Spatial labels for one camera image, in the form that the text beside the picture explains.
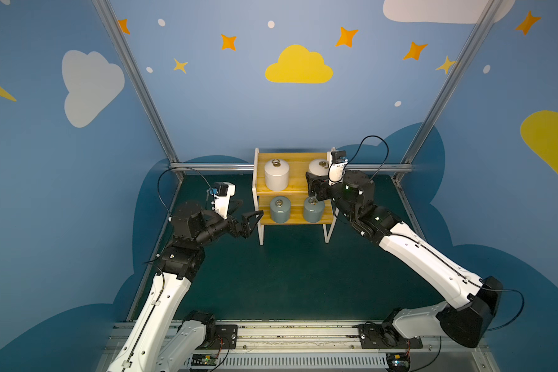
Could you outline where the white canister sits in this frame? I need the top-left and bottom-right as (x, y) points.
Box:
(308, 159), (330, 177)
(264, 158), (290, 192)

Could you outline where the grey-blue canister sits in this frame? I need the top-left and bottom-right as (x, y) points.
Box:
(270, 196), (291, 224)
(302, 197), (326, 223)

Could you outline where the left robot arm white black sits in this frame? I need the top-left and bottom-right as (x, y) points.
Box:
(108, 201), (264, 371)

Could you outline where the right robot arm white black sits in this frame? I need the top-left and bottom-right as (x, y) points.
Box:
(305, 170), (503, 348)

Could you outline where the left green circuit board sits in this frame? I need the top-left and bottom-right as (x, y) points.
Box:
(191, 354), (218, 367)

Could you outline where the green circuit board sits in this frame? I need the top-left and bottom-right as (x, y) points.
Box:
(386, 353), (411, 372)
(191, 354), (218, 367)

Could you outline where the right green circuit board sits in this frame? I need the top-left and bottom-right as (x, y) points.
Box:
(386, 353), (411, 372)

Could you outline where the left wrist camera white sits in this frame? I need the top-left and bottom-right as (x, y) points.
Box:
(212, 182), (236, 219)

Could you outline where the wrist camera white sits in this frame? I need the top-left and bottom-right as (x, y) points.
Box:
(327, 150), (349, 185)
(212, 182), (236, 219)

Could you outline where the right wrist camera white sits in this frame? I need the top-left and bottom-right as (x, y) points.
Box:
(327, 150), (349, 185)

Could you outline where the wooden two-tier shelf white frame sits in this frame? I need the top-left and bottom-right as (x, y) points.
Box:
(252, 149), (322, 245)

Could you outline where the left camera black cable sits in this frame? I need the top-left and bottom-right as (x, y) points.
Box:
(157, 166), (215, 219)

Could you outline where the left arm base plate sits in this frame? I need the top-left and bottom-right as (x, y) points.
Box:
(198, 324), (239, 350)

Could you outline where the aluminium mounting rail front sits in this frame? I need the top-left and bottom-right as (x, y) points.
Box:
(95, 319), (501, 372)

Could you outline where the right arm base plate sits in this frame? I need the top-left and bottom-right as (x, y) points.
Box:
(357, 322), (423, 350)

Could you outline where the left aluminium frame post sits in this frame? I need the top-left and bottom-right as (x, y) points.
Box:
(91, 0), (180, 165)

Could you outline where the aluminium frame post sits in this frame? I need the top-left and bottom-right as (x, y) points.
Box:
(400, 0), (504, 167)
(91, 0), (180, 165)

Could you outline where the right aluminium frame post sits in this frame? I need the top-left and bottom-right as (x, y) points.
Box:
(400, 0), (504, 167)

